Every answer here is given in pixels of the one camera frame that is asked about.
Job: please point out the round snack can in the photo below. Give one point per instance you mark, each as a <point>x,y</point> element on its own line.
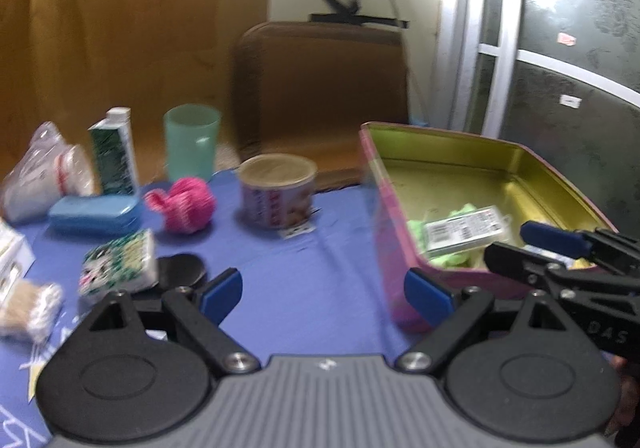
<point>275,198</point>

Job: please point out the large white tissue pack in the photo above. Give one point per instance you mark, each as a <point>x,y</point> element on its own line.
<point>12,258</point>

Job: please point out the black tape cross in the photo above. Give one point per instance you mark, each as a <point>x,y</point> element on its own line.
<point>350,18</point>

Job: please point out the pink tin box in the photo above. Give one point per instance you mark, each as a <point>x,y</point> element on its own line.
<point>450,173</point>

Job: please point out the white sticker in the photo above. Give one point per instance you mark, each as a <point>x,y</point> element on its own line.
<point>570,101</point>

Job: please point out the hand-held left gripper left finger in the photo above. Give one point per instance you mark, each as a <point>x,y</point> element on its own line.
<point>220,293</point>

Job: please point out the small pocket tissue pack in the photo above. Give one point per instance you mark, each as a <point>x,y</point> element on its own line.
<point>117,268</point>

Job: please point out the bag of cotton swabs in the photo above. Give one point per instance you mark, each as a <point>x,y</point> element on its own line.
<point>30,308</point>

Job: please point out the wooden board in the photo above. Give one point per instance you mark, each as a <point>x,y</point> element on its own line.
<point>125,28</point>

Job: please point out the clear plastic case with label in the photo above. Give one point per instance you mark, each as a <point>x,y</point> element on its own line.
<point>465,230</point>

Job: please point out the white marker tag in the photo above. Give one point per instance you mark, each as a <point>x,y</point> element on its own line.
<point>299,230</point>

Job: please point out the pink knitted pouch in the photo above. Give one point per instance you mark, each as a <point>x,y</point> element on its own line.
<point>187,205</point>

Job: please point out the green drink carton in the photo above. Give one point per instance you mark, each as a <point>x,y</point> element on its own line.
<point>115,153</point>

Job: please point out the clear bag with white cup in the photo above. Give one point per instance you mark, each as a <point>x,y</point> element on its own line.
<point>35,178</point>

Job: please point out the red sticker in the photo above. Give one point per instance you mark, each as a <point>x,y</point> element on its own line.
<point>566,39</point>

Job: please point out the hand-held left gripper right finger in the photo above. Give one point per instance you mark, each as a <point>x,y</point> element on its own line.
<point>427,295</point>

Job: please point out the teal plastic cup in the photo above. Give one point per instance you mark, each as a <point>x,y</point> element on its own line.
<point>192,143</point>

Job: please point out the frosted glass sliding door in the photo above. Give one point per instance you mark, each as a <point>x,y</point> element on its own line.
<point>560,78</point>

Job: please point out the blue plastic case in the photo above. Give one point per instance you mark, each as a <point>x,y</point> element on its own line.
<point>95,213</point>

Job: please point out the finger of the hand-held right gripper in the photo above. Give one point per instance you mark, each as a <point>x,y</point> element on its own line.
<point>515,260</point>
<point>550,235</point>

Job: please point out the blue printed tablecloth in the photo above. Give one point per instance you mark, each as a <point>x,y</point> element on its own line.
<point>300,278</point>

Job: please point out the green cloth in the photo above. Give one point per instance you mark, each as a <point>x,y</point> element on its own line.
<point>450,260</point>

